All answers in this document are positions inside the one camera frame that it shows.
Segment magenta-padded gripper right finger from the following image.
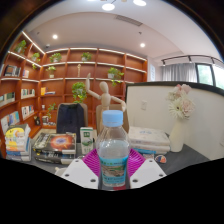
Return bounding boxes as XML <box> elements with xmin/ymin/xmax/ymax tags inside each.
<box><xmin>128</xmin><ymin>148</ymin><xmax>167</xmax><ymax>190</ymax></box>

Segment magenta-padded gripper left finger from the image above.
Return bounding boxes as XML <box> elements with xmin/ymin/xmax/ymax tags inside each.
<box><xmin>61</xmin><ymin>148</ymin><xmax>102</xmax><ymax>190</ymax></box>

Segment clear blue-capped water bottle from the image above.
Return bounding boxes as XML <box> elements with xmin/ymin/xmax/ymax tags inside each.
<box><xmin>95</xmin><ymin>109</ymin><xmax>131</xmax><ymax>189</ymax></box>

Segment small painted stone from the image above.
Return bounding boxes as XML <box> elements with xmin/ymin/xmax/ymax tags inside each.
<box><xmin>154</xmin><ymin>154</ymin><xmax>168</xmax><ymax>164</ymax></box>

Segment tall white green carton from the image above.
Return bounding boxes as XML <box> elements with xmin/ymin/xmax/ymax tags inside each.
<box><xmin>79</xmin><ymin>126</ymin><xmax>95</xmax><ymax>155</ymax></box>

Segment stack of dark books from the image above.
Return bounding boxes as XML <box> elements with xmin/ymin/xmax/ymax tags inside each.
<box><xmin>31</xmin><ymin>132</ymin><xmax>78</xmax><ymax>165</ymax></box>

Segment white vase with flowers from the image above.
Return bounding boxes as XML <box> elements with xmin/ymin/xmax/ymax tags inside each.
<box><xmin>166</xmin><ymin>83</ymin><xmax>196</xmax><ymax>153</ymax></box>

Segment dark office chair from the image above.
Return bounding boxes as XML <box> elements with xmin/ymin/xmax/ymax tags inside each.
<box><xmin>55</xmin><ymin>102</ymin><xmax>88</xmax><ymax>144</ymax></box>

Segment tan chair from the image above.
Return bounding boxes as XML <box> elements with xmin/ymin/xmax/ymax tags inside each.
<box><xmin>95</xmin><ymin>103</ymin><xmax>130</xmax><ymax>136</ymax></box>

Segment white partition with dark top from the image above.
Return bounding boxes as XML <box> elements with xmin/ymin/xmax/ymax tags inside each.
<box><xmin>124</xmin><ymin>80</ymin><xmax>224</xmax><ymax>161</ymax></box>

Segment wooden artist mannequin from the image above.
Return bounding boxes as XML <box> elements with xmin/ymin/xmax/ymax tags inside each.
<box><xmin>84</xmin><ymin>72</ymin><xmax>128</xmax><ymax>118</ymax></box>

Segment grey curtain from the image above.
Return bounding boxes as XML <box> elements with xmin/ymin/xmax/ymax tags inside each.
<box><xmin>162</xmin><ymin>63</ymin><xmax>198</xmax><ymax>83</ymax></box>

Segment wooden shelf unit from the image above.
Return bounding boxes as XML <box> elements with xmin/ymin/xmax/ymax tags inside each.
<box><xmin>0</xmin><ymin>30</ymin><xmax>149</xmax><ymax>158</ymax></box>

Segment window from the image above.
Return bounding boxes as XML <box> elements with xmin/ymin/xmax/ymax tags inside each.
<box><xmin>195</xmin><ymin>63</ymin><xmax>224</xmax><ymax>91</ymax></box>

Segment ceiling air vent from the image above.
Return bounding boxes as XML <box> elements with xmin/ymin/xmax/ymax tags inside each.
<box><xmin>114</xmin><ymin>14</ymin><xmax>144</xmax><ymax>27</ymax></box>

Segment ceiling lights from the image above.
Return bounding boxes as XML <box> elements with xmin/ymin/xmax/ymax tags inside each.
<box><xmin>51</xmin><ymin>0</ymin><xmax>148</xmax><ymax>49</ymax></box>

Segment black track light rail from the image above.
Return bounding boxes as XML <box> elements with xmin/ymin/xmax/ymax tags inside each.
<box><xmin>161</xmin><ymin>54</ymin><xmax>224</xmax><ymax>66</ymax></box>

